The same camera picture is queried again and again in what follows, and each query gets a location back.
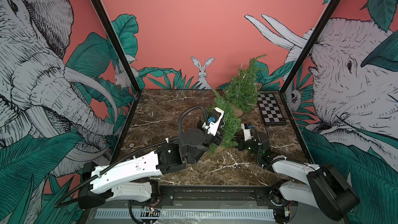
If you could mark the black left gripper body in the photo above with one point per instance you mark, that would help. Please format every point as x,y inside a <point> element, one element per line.
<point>216,139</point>

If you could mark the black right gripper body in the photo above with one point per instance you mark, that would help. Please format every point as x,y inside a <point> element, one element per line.
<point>244,145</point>

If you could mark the large green christmas tree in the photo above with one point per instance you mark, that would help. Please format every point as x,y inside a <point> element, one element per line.
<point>231,122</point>

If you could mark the small tree wooden base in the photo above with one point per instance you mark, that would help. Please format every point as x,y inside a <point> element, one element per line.
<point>237,112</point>

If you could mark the small green christmas tree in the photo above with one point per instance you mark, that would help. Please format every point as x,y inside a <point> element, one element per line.
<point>242,91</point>

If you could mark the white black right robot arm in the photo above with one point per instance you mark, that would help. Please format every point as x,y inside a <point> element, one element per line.
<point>322,187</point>

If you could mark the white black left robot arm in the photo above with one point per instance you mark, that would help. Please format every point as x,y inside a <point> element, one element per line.
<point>118,180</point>

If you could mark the black white chessboard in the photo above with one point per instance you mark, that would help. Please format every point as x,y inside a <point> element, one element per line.
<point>270,110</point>

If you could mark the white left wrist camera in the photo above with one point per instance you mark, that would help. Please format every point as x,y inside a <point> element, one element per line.
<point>213,122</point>

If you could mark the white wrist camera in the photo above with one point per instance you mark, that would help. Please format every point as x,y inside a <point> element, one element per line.
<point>247,131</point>
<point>213,122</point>

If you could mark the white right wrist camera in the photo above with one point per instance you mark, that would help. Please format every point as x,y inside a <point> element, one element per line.
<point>247,131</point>

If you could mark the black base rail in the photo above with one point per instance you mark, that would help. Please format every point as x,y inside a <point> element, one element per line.
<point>171,194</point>

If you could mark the white slotted cable tray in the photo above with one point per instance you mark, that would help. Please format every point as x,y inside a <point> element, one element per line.
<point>199,214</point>

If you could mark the black frame post left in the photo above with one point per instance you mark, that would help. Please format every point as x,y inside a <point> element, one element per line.
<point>110,31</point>

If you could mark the black frame post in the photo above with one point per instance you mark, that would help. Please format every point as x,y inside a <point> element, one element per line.
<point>110,31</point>
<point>326,15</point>

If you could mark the black frame post right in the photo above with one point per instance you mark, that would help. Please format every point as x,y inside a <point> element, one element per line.
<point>326,15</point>

